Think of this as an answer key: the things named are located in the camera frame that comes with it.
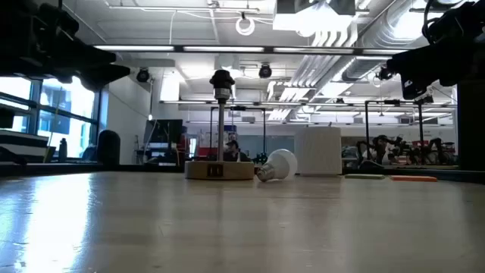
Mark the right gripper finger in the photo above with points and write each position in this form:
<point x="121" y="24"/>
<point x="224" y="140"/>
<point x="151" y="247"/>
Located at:
<point x="420" y="64"/>
<point x="415" y="87"/>

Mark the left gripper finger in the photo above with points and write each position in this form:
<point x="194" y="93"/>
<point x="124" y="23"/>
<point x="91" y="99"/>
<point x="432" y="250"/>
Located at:
<point x="96" y="55"/>
<point x="104" y="76"/>

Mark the lamp stand with wooden base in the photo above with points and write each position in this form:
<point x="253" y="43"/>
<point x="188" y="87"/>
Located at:
<point x="219" y="170"/>

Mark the white lightbulb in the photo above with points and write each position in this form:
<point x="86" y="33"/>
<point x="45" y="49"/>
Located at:
<point x="280" y="163"/>

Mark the black ceiling spotlight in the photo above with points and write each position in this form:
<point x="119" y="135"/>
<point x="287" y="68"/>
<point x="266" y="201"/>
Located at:
<point x="142" y="75"/>
<point x="384" y="74"/>
<point x="265" y="71"/>

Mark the background robot arms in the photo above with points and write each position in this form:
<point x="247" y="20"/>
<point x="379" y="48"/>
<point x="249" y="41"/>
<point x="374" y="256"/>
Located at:
<point x="380" y="146"/>

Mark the black rounded chair back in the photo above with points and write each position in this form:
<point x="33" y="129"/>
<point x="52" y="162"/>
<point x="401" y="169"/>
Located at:
<point x="108" y="148"/>

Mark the black monitor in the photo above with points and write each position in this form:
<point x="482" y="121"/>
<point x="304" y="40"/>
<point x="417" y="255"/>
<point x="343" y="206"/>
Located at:
<point x="163" y="130"/>

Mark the dark bottle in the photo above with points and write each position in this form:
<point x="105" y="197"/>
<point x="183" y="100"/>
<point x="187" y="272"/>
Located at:
<point x="62" y="151"/>

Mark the orange sticky note pad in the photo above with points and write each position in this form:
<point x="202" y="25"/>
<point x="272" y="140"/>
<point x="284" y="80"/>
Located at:
<point x="413" y="178"/>

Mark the grey desk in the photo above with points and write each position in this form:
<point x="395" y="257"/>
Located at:
<point x="22" y="144"/>

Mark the green sticky note pad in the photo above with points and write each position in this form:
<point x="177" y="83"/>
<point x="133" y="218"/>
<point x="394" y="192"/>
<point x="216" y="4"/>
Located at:
<point x="363" y="176"/>

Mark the white ribbed cup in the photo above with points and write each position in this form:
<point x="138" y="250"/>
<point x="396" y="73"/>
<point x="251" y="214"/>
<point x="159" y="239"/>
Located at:
<point x="318" y="151"/>

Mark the person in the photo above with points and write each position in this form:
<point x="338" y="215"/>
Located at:
<point x="232" y="149"/>

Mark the black background rig frame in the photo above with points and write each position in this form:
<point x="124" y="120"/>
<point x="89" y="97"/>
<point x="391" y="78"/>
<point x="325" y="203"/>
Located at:
<point x="367" y="125"/>

